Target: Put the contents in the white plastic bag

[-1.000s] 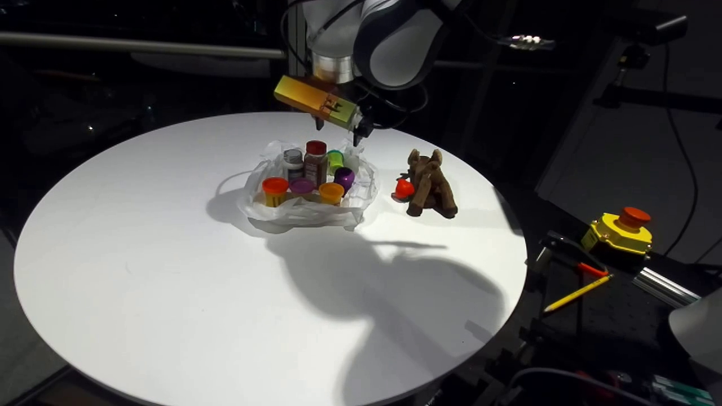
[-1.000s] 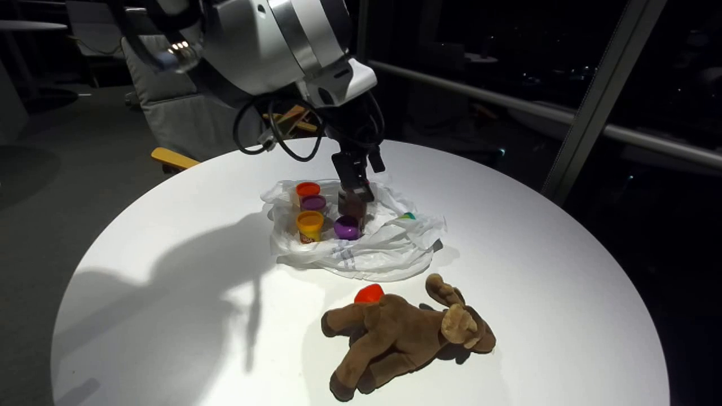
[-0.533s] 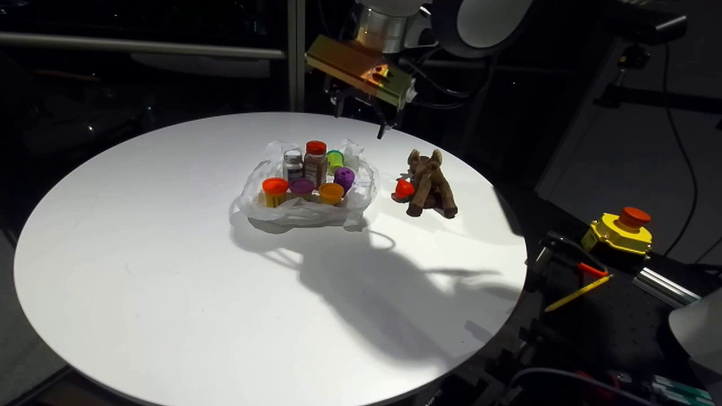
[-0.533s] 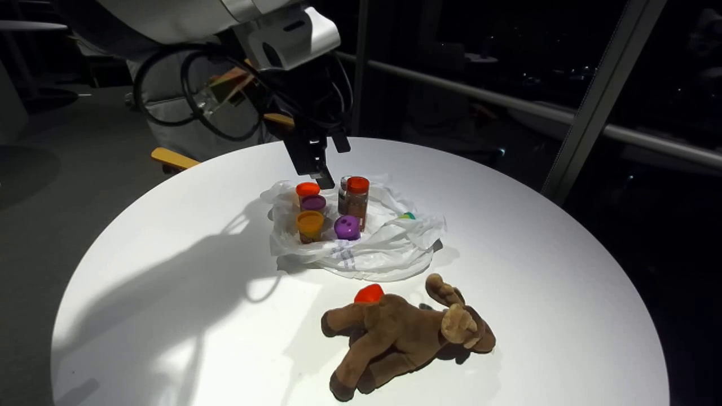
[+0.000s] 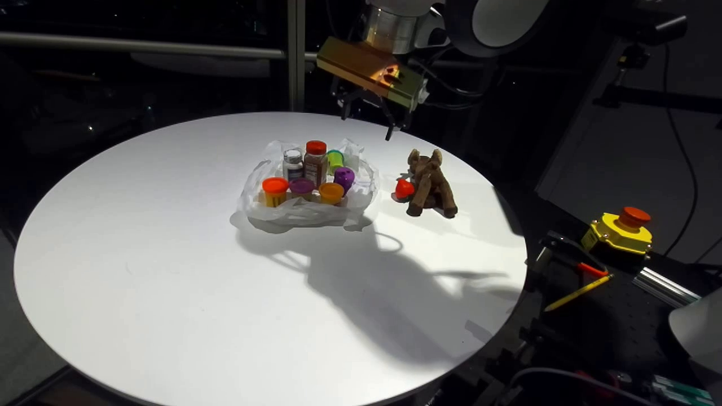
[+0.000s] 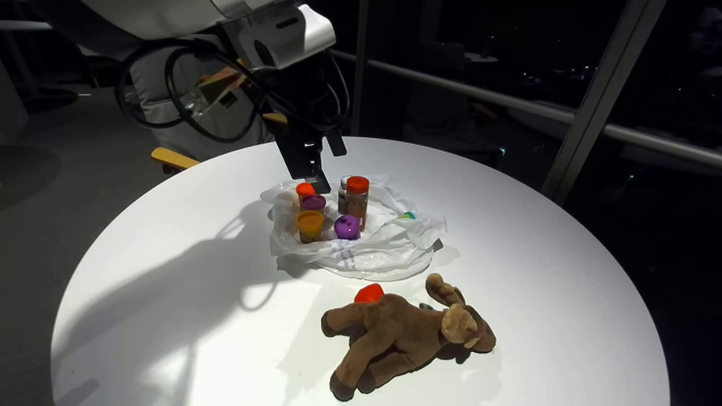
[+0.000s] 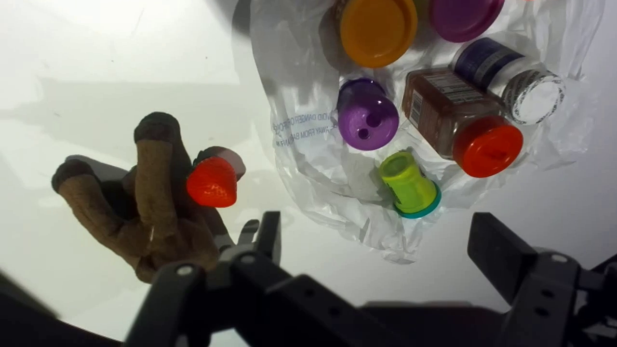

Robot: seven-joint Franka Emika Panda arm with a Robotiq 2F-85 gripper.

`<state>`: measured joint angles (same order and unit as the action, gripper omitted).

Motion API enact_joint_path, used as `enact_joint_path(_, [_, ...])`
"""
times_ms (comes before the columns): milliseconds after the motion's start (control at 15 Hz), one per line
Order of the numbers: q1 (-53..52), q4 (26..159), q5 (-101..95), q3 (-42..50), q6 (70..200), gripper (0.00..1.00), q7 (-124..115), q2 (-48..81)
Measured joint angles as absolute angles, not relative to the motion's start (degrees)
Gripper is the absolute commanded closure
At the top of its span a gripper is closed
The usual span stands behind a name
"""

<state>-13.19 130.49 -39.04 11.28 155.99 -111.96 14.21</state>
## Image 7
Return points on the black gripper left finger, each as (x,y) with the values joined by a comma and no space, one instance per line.
(271,282)

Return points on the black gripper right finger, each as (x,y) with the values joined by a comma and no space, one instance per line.
(508,257)

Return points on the dough tub teal lid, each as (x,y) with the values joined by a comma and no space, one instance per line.
(410,186)

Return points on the brown spice jar red lid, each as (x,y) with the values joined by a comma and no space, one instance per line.
(464,122)

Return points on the brown plush moose toy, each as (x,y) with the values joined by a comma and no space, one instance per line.
(148,205)

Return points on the silver cap jar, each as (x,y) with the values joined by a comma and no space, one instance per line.
(508,80)

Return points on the purple dough tub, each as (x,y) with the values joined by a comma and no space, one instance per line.
(367,117)

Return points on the dough tub pink lid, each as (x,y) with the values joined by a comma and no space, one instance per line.
(464,16)

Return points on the dough tub yellow lid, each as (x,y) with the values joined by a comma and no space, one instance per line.
(379,32)

